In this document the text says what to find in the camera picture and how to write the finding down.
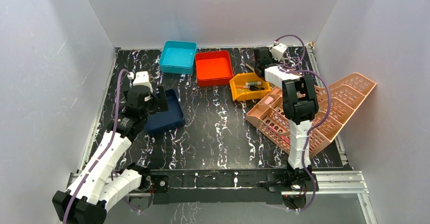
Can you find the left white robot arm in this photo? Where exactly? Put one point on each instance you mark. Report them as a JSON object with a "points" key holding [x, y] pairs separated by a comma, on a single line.
{"points": [[90, 197]]}

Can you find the yellow parts bin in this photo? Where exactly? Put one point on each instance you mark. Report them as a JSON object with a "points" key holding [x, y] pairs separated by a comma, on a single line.
{"points": [[245, 94]]}

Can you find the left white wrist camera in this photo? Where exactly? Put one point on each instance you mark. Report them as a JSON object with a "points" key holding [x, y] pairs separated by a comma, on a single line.
{"points": [[140, 78]]}

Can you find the pink tiered file rack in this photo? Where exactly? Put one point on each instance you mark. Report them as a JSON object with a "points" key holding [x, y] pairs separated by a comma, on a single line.
{"points": [[347, 95]]}

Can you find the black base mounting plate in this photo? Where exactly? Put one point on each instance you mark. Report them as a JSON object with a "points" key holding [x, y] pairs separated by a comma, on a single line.
{"points": [[222, 186]]}

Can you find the black clip in bin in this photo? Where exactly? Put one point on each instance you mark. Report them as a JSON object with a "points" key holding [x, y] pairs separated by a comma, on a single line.
{"points": [[256, 88]]}

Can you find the green white marker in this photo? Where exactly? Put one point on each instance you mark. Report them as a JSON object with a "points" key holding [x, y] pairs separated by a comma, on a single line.
{"points": [[256, 83]]}

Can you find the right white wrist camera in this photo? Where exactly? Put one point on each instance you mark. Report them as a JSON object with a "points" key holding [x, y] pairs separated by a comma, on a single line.
{"points": [[277, 50]]}

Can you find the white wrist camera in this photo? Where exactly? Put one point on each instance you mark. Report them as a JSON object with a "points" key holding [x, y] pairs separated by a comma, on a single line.
{"points": [[277, 50], [140, 78]]}

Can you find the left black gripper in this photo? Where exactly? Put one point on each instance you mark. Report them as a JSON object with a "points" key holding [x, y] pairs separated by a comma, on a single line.
{"points": [[159, 101]]}

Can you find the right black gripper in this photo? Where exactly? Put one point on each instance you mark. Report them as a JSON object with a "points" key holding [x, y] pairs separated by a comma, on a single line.
{"points": [[270, 56]]}

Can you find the teal plastic box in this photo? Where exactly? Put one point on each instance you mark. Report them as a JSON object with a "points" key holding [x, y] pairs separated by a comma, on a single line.
{"points": [[178, 57]]}

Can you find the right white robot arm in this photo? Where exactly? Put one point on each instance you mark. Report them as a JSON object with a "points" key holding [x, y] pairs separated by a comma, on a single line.
{"points": [[299, 105]]}

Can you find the navy blue plastic box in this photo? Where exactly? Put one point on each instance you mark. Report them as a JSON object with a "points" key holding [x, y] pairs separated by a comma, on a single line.
{"points": [[172, 119]]}

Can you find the red plastic box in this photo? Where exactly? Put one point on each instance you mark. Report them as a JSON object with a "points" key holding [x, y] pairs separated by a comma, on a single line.
{"points": [[213, 68]]}

